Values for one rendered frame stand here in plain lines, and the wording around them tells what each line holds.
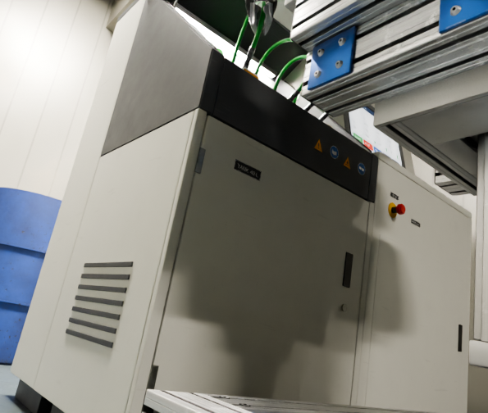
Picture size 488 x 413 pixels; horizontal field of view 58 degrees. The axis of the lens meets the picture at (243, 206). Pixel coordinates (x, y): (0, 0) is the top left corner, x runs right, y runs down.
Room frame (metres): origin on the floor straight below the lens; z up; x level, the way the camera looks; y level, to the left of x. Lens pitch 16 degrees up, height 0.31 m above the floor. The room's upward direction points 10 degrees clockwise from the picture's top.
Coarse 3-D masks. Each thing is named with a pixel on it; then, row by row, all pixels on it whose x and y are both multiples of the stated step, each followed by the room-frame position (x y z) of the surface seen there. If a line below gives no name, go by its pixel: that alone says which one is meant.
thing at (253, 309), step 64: (192, 192) 0.92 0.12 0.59; (256, 192) 1.03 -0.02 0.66; (320, 192) 1.17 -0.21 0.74; (192, 256) 0.94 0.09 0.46; (256, 256) 1.05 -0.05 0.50; (320, 256) 1.19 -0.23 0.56; (192, 320) 0.96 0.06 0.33; (256, 320) 1.07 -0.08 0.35; (320, 320) 1.21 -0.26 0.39; (192, 384) 0.98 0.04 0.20; (256, 384) 1.09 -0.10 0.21; (320, 384) 1.23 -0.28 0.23
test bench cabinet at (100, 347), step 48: (144, 144) 1.10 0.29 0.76; (192, 144) 0.90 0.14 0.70; (96, 192) 1.31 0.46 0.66; (144, 192) 1.04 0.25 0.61; (96, 240) 1.22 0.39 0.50; (144, 240) 0.99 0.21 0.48; (96, 288) 1.14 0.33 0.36; (144, 288) 0.95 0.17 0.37; (48, 336) 1.35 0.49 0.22; (96, 336) 1.09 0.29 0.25; (144, 336) 0.91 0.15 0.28; (48, 384) 1.27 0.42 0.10; (96, 384) 1.04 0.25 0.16; (144, 384) 0.91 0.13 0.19
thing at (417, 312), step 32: (384, 192) 1.36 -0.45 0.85; (416, 192) 1.48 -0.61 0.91; (384, 224) 1.37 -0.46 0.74; (416, 224) 1.48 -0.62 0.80; (448, 224) 1.63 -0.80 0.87; (384, 256) 1.37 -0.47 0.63; (416, 256) 1.49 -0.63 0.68; (448, 256) 1.63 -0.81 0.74; (384, 288) 1.38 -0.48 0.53; (416, 288) 1.50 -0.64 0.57; (448, 288) 1.64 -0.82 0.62; (384, 320) 1.39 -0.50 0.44; (416, 320) 1.50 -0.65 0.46; (448, 320) 1.64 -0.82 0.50; (384, 352) 1.40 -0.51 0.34; (416, 352) 1.51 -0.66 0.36; (448, 352) 1.65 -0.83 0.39; (384, 384) 1.41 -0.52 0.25; (416, 384) 1.52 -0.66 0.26; (448, 384) 1.65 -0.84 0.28
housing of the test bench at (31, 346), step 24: (144, 0) 1.37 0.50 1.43; (120, 24) 1.54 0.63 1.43; (120, 48) 1.46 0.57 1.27; (120, 72) 1.40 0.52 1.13; (96, 96) 1.56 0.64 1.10; (96, 120) 1.48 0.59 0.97; (96, 144) 1.42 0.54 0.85; (72, 168) 1.57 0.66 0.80; (96, 168) 1.36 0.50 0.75; (72, 192) 1.50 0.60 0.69; (72, 216) 1.44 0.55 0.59; (72, 240) 1.38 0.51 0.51; (48, 264) 1.52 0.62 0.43; (48, 288) 1.46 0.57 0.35; (48, 312) 1.40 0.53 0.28; (24, 336) 1.55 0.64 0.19; (24, 360) 1.49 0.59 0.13; (24, 384) 1.53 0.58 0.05; (48, 408) 1.40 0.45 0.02
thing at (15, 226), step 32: (0, 192) 2.15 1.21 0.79; (32, 192) 2.15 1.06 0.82; (0, 224) 2.14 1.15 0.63; (32, 224) 2.16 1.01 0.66; (0, 256) 2.13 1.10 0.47; (32, 256) 2.18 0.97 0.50; (0, 288) 2.14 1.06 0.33; (32, 288) 2.21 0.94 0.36; (0, 320) 2.16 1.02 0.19; (0, 352) 2.17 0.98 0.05
